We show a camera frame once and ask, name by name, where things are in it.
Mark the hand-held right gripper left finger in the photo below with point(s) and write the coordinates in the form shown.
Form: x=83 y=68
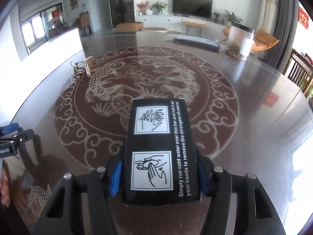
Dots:
x=116 y=178

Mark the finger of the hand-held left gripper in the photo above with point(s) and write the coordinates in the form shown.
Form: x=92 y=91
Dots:
x=9 y=128
x=24 y=135

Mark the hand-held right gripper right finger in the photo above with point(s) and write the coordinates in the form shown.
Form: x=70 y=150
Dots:
x=204 y=181

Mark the black printed box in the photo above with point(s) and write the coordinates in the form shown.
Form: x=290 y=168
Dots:
x=181 y=146

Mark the dark patterned glossy desktop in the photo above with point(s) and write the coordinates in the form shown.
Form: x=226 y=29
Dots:
x=244 y=139

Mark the person's left hand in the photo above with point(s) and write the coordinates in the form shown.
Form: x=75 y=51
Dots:
x=5 y=191

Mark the small rhinestone metal hair clip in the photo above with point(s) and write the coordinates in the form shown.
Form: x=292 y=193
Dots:
x=88 y=68

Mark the sliding glass door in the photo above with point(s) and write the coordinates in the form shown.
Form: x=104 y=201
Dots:
x=39 y=29

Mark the red door decoration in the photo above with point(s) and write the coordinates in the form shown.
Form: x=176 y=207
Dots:
x=55 y=16

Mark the wooden side cabinet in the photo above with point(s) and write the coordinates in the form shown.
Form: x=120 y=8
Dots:
x=85 y=23

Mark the wooden dining chair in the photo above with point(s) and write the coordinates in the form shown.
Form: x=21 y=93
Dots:
x=298 y=73

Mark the clear plastic jar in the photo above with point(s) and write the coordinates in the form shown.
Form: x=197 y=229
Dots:
x=240 y=41

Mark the orange lounge chair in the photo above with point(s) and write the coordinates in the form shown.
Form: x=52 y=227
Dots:
x=265 y=40
x=226 y=33

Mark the cardboard box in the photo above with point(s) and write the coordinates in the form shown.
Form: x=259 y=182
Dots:
x=129 y=27

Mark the wooden bench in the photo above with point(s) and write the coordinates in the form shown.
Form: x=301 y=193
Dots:
x=194 y=24

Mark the dark glass display cabinet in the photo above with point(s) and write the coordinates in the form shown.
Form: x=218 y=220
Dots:
x=121 y=5

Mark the white television cabinet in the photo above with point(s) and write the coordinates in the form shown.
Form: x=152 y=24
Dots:
x=161 y=20

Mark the small potted plant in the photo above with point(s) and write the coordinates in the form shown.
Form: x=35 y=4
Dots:
x=216 y=17

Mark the large potted plant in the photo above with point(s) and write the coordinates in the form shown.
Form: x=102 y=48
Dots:
x=232 y=17

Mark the white vase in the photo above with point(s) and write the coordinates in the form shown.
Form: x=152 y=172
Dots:
x=148 y=12

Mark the red flower plant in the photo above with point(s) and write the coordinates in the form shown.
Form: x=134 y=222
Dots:
x=141 y=6

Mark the black television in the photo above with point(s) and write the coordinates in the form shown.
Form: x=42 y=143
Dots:
x=192 y=6

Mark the leafy green potted plant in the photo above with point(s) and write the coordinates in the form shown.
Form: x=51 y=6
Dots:
x=159 y=6

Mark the grey curtain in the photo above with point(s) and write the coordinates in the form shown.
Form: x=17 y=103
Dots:
x=283 y=22

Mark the beige curtain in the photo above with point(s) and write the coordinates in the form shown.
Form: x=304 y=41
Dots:
x=267 y=9

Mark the wall painting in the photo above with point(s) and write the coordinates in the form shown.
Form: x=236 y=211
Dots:
x=73 y=0

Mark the red wall hanging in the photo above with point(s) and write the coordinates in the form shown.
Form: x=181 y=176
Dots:
x=303 y=17

